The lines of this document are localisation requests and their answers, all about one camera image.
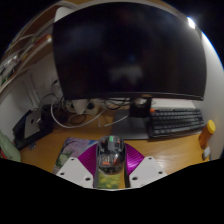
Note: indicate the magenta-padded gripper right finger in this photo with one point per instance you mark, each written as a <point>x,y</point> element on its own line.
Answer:
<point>146,171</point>

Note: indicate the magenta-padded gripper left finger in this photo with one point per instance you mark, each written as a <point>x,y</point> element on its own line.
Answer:
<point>75,171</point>

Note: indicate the transparent computer mouse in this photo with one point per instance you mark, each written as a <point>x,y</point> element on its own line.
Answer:
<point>111,153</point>

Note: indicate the flower meadow print mouse pad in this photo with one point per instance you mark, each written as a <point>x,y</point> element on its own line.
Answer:
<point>71,150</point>

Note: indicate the black keyboard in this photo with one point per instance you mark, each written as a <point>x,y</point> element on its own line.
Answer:
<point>176,121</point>

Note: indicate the silver mini computer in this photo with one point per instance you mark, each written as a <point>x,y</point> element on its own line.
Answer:
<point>31,123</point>

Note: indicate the white power strip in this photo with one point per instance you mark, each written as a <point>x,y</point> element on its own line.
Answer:
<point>83,106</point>

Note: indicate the pale green bag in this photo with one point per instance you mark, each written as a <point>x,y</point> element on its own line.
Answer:
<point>8,150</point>

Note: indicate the orange jar with yellow lid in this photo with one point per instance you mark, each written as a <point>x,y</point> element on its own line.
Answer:
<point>206,133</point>

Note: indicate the black curved monitor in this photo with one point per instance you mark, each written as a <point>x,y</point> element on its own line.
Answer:
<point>126,50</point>

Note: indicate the bright light bar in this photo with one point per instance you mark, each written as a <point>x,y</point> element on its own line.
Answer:
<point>191,22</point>

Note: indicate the wooden wall shelf unit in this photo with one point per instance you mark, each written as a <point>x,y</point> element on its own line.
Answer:
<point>20,56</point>

